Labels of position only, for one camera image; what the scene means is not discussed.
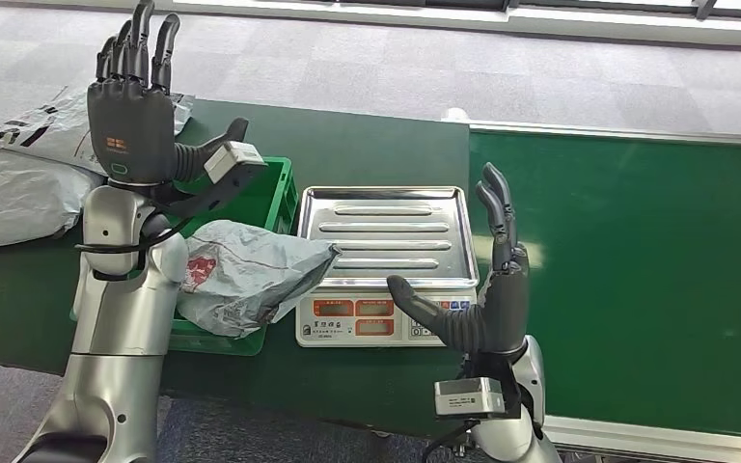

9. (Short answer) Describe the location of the large white parcel bag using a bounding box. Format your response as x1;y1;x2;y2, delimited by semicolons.
0;127;107;253

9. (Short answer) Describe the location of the black camera bracket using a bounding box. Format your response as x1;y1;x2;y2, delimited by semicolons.
150;159;270;220
460;347;525;423

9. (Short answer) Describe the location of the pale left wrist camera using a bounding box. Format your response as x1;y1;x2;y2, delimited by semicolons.
203;141;264;185

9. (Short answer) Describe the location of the white parcel bag black print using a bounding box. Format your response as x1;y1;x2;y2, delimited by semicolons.
0;86;194;177

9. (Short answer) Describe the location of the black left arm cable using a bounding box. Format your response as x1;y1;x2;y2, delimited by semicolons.
74;217;194;283

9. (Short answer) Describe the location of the white electronic scale steel pan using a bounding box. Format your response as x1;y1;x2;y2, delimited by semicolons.
294;185;481;349

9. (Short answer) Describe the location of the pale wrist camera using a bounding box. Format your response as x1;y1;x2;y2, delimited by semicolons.
433;376;508;421
203;141;264;185

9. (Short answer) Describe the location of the green conveyor belt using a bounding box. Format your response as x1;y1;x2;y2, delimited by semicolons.
468;130;741;440

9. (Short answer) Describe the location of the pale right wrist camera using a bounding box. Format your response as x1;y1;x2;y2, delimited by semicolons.
433;376;508;421

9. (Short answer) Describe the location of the silver conveyor side rail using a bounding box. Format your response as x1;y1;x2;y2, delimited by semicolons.
442;108;741;150
542;415;741;463

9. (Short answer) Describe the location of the black right camera bracket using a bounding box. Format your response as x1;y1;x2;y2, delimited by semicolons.
460;347;525;423

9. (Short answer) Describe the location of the green plastic crate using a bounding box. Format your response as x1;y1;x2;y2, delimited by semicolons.
69;155;300;358

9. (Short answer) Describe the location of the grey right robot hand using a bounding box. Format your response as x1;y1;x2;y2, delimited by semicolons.
387;162;531;357

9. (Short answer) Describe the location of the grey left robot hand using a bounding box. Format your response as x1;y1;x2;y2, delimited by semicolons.
87;0;250;187

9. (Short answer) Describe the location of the black left camera bracket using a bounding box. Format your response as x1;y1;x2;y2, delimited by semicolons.
150;159;270;220

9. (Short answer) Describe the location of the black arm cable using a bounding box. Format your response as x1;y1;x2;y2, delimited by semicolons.
74;217;194;283
420;418;478;463

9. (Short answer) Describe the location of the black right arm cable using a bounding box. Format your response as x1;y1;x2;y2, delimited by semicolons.
420;418;478;463

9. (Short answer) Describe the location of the white window sill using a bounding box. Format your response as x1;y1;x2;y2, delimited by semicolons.
172;0;741;51

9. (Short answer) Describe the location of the small grey red-print parcel bag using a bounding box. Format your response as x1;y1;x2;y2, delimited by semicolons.
176;219;343;340

